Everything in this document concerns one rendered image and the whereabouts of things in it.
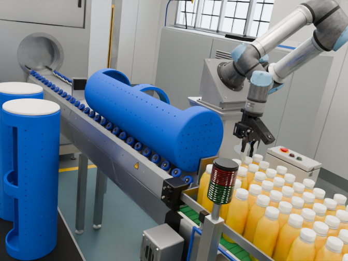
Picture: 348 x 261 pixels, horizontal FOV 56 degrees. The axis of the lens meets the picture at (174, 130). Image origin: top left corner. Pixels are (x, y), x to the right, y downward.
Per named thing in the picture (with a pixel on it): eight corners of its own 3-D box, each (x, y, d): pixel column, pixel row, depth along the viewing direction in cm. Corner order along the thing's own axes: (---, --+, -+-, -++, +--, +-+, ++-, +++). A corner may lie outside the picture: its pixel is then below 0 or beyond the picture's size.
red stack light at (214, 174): (222, 172, 87) (225, 159, 86) (240, 183, 82) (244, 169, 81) (204, 177, 83) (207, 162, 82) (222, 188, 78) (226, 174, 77)
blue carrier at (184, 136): (124, 111, 217) (127, 67, 207) (218, 166, 154) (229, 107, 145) (83, 115, 200) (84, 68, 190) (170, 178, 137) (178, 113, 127)
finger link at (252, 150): (245, 154, 142) (247, 134, 138) (256, 159, 137) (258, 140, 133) (240, 156, 140) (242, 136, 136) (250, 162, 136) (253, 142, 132)
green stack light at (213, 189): (218, 189, 88) (222, 173, 87) (236, 201, 84) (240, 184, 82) (201, 194, 84) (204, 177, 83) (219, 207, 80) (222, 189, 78)
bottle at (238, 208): (245, 243, 111) (256, 200, 105) (227, 245, 108) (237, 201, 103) (235, 230, 116) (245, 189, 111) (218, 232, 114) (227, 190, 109)
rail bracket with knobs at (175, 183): (177, 198, 132) (180, 174, 129) (188, 206, 127) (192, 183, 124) (157, 203, 126) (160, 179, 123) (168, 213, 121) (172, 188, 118)
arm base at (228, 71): (235, 67, 191) (248, 57, 184) (244, 89, 186) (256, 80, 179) (216, 63, 183) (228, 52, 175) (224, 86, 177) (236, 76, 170)
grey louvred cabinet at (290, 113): (178, 127, 506) (193, 30, 459) (292, 198, 340) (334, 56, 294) (147, 130, 476) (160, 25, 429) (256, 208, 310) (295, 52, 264)
